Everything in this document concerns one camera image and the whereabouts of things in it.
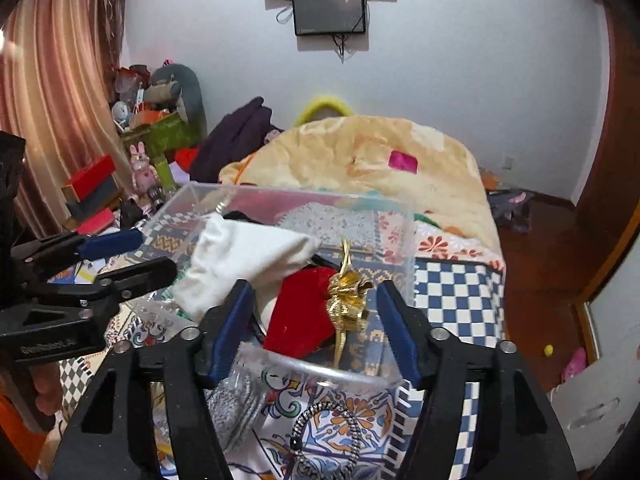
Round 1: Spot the black wall speaker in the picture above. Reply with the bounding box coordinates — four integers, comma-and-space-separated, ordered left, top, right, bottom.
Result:
291, 0, 369, 37

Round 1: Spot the black speaker cable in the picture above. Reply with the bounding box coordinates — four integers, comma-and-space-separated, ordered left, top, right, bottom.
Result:
330, 32, 357, 63

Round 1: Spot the pink slipper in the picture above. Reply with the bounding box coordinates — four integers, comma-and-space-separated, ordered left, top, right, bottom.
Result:
560, 347, 587, 383

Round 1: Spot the red gift box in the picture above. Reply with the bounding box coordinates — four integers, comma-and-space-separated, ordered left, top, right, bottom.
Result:
67, 155, 117, 196

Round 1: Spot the white panel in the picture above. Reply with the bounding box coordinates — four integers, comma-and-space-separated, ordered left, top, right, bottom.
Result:
547, 360, 623, 472

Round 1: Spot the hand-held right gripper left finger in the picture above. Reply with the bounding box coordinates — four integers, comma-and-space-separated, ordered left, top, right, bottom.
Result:
47, 279, 256, 480

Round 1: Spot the black white striped hair tie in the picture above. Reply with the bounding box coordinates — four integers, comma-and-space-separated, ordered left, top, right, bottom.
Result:
287, 400, 363, 480

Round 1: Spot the white cloth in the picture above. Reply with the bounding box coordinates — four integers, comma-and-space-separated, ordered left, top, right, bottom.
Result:
172, 212, 321, 326

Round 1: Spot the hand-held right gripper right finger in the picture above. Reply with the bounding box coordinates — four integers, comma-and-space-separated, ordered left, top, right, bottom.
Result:
376, 281, 583, 480

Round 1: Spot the gold ribbon bow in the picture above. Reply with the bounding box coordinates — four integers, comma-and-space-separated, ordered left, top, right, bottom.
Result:
320, 237, 373, 366

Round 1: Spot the green box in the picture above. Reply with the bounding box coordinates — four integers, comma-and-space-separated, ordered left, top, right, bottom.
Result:
122, 112, 196, 161

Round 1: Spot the red velvet pouch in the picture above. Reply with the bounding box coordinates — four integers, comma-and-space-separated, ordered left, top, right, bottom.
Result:
262, 267, 346, 358

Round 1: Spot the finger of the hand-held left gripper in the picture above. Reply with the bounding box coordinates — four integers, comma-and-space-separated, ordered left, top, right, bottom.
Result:
10, 229, 144, 273
25, 256, 179, 322

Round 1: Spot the grey plush toy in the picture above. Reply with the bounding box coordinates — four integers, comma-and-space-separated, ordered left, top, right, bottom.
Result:
150, 62, 208, 146

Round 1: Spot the dark purple garment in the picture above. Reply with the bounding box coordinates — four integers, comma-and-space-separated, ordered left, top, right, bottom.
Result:
190, 96, 273, 183

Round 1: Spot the beige printed blanket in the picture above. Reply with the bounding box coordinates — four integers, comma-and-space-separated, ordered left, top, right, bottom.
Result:
219, 114, 501, 256

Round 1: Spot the patterned bed sheet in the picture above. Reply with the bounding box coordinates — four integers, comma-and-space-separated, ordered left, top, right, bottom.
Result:
50, 200, 506, 480

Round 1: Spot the striped pink curtain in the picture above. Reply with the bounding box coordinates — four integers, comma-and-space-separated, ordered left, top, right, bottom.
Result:
0, 0, 131, 241

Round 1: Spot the pink bunny toy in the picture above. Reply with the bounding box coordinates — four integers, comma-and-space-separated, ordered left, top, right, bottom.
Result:
129, 142, 158, 193

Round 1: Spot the wooden door frame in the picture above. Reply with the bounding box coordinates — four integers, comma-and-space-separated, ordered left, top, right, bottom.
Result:
570, 10, 640, 306

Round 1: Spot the dark clothes pile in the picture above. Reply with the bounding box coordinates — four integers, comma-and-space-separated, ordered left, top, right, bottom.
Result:
487, 187, 533, 233

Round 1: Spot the person's left hand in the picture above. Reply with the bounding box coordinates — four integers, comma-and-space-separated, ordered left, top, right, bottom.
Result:
30, 362, 67, 417

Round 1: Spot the clear plastic box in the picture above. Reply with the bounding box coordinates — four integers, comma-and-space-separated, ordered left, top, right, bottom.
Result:
135, 182, 418, 396

